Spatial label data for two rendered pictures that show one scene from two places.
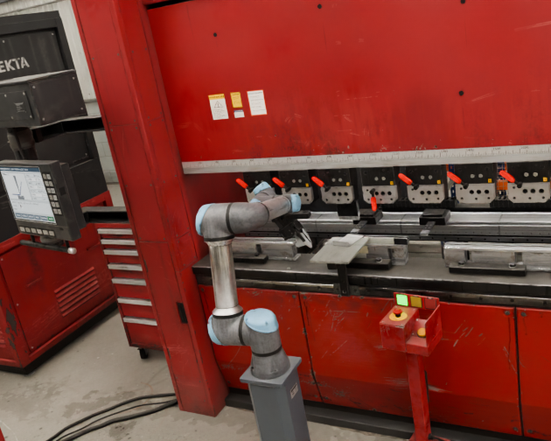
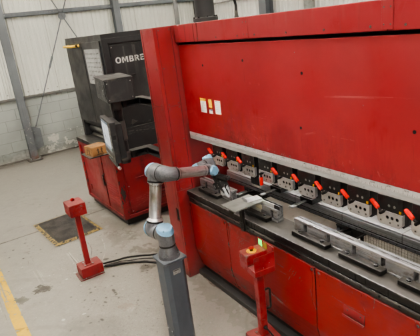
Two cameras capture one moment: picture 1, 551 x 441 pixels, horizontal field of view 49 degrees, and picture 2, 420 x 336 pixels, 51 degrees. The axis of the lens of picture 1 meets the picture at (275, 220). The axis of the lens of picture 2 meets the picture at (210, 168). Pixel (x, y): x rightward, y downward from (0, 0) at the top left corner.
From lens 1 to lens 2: 1.55 m
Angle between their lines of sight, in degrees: 27
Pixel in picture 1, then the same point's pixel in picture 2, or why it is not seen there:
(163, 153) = (177, 125)
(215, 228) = (150, 176)
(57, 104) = (118, 93)
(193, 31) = (195, 61)
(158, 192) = (169, 147)
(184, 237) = not seen: hidden behind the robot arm
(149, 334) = not seen: hidden behind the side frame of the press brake
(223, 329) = (148, 228)
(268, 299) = (215, 220)
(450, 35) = (296, 92)
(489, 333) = (303, 279)
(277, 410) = (165, 278)
